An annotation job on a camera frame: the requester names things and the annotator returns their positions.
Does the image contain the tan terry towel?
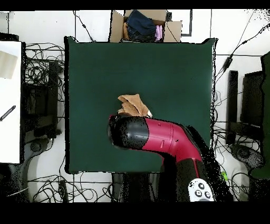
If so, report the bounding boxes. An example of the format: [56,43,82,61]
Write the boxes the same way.
[117,94,153,118]

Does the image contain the black flat device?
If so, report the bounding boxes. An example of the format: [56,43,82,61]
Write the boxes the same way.
[0,32,20,42]

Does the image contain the dark green table cloth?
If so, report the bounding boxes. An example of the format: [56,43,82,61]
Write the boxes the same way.
[64,36,218,175]

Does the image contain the tan garment in box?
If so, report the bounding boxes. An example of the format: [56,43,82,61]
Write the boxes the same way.
[122,22,130,40]

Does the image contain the black power strip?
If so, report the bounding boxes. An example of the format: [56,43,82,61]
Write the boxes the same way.
[58,179,69,202]

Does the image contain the open cardboard box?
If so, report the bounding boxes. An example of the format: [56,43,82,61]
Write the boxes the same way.
[108,9,183,43]

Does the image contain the dark blue jeans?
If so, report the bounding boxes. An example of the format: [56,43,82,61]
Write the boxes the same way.
[126,10,157,42]

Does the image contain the pink garment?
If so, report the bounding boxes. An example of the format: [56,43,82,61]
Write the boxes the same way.
[155,24,164,42]

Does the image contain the white desk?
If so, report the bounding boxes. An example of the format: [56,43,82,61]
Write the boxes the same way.
[0,41,23,164]

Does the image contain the beige paper sheet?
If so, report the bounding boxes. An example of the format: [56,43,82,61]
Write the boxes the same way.
[0,50,18,80]

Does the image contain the tangle of black cables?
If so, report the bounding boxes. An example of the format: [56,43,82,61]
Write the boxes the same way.
[24,42,65,102]
[27,172,113,202]
[228,172,250,201]

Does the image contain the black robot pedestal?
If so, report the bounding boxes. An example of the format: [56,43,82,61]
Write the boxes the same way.
[111,173,163,202]

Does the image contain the black cable with inline plug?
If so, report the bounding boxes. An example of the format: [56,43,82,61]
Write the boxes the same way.
[72,10,97,43]

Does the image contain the black metal frame piece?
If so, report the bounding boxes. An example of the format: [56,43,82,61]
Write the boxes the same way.
[180,9,193,37]

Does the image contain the black cable with adapter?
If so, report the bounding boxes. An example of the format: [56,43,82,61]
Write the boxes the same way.
[215,22,270,85]

